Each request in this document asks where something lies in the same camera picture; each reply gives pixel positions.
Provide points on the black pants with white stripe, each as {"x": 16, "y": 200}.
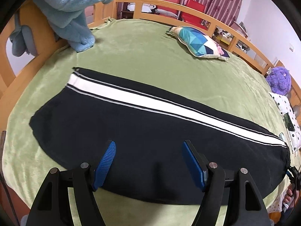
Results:
{"x": 141, "y": 146}

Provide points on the white floral pillow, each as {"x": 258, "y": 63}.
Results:
{"x": 282, "y": 103}

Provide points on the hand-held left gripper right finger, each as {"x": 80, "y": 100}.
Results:
{"x": 194, "y": 164}

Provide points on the purple plush toy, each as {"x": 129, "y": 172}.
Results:
{"x": 278, "y": 81}

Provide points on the person's right hand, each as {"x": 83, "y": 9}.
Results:
{"x": 288, "y": 195}

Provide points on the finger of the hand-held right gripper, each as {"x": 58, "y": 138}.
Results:
{"x": 288, "y": 173}

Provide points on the wooden bed frame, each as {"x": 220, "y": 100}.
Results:
{"x": 29, "y": 11}

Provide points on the white wall switch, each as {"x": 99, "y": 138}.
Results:
{"x": 291, "y": 46}

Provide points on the small teal case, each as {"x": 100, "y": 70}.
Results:
{"x": 281, "y": 136}

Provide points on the green fleece blanket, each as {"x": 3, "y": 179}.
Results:
{"x": 141, "y": 51}

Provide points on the geometric patterned pillow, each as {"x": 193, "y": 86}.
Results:
{"x": 199, "y": 43}

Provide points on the person's right forearm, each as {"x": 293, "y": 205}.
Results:
{"x": 288, "y": 216}

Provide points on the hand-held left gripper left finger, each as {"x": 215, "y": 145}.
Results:
{"x": 104, "y": 167}

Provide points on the dark phone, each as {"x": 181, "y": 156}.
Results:
{"x": 288, "y": 122}

